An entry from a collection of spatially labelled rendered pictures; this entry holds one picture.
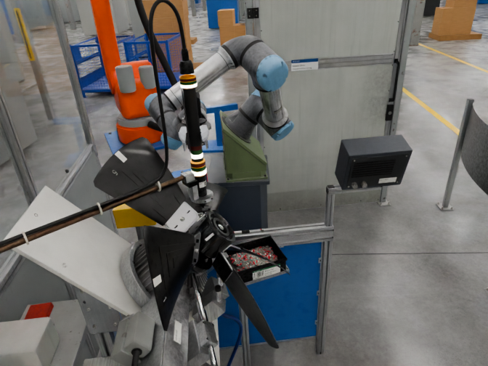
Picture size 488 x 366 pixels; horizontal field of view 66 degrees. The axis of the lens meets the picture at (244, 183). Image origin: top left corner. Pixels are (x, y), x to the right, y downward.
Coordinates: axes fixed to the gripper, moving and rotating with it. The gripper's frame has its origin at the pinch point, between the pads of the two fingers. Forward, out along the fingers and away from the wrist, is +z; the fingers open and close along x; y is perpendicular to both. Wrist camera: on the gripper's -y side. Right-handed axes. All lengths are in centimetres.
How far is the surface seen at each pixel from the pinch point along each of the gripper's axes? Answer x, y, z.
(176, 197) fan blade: 6.6, 16.9, 2.7
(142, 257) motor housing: 17.8, 31.3, 9.7
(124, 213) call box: 33, 43, -34
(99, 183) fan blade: 24.7, 7.0, 9.0
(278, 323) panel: -31, 121, -39
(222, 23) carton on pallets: -56, 51, -924
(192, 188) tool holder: 1.9, 15.6, 0.4
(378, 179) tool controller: -72, 39, -35
